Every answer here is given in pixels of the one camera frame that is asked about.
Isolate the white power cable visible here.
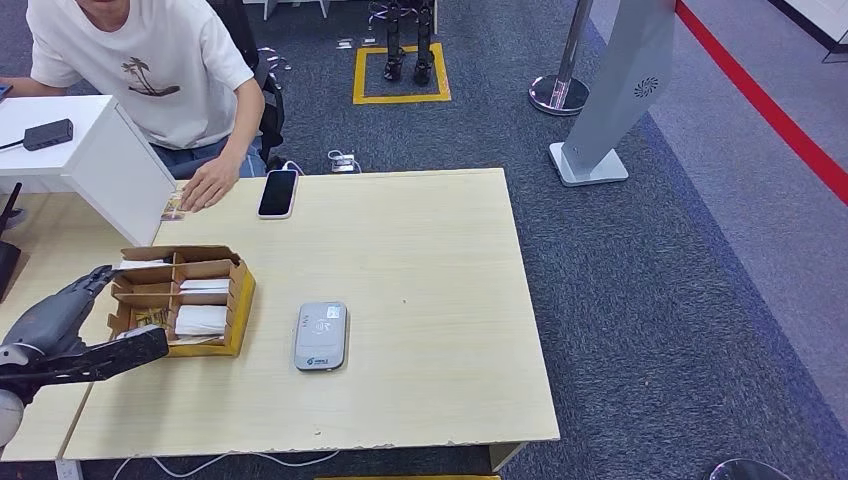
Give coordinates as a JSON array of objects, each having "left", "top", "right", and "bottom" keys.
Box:
[{"left": 112, "top": 451, "right": 341, "bottom": 480}]

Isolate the white desk shelf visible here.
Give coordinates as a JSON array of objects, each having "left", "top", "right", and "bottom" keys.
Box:
[{"left": 0, "top": 95, "right": 178, "bottom": 248}]

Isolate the chrome stanchion post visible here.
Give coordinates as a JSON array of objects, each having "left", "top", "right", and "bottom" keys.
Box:
[{"left": 527, "top": 0, "right": 596, "bottom": 118}]

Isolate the person's left hand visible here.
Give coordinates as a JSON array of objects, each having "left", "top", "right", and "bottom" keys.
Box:
[{"left": 180, "top": 155, "right": 243, "bottom": 215}]

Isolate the chrome round base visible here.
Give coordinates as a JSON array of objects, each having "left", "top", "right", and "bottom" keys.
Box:
[{"left": 708, "top": 458, "right": 793, "bottom": 480}]

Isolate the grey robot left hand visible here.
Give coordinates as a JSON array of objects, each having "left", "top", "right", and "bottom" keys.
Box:
[{"left": 1, "top": 264, "right": 122, "bottom": 359}]

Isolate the person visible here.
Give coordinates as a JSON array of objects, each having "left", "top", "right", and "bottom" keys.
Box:
[{"left": 0, "top": 0, "right": 268, "bottom": 215}]

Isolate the black router with antenna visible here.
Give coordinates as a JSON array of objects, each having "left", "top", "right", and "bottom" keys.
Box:
[{"left": 0, "top": 183, "right": 25, "bottom": 305}]

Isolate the wooden table leg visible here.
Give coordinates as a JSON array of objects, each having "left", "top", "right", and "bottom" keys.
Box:
[{"left": 488, "top": 442, "right": 529, "bottom": 474}]

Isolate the standing humanoid robot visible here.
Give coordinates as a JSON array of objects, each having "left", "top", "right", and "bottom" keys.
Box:
[{"left": 368, "top": 0, "right": 439, "bottom": 88}]

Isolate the black smartphone pink case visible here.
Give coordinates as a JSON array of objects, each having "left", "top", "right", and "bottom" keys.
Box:
[{"left": 257, "top": 169, "right": 300, "bottom": 221}]

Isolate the yellow printed key card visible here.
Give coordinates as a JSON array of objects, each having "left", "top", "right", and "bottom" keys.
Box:
[{"left": 134, "top": 307, "right": 170, "bottom": 330}]

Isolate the grey card reader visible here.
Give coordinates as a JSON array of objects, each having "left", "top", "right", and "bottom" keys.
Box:
[{"left": 293, "top": 301, "right": 348, "bottom": 373}]

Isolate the black office chair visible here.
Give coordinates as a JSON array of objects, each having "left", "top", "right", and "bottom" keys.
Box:
[{"left": 206, "top": 0, "right": 287, "bottom": 164}]

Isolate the white power strip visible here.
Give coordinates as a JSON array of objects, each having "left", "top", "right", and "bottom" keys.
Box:
[{"left": 327, "top": 150, "right": 364, "bottom": 176}]

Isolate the cardboard organizer box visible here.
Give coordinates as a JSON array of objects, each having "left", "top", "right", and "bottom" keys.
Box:
[{"left": 107, "top": 245, "right": 257, "bottom": 360}]

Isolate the tan ID card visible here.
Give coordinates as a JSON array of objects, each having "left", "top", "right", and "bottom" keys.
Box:
[{"left": 160, "top": 192, "right": 190, "bottom": 223}]

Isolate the black power adapter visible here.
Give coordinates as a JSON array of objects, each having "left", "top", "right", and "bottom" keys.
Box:
[{"left": 23, "top": 119, "right": 75, "bottom": 152}]

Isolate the grey kiosk stand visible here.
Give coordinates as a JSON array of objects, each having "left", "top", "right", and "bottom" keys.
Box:
[{"left": 548, "top": 0, "right": 677, "bottom": 188}]

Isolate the white table frame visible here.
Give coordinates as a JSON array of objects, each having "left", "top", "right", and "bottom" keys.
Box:
[{"left": 241, "top": 0, "right": 333, "bottom": 23}]

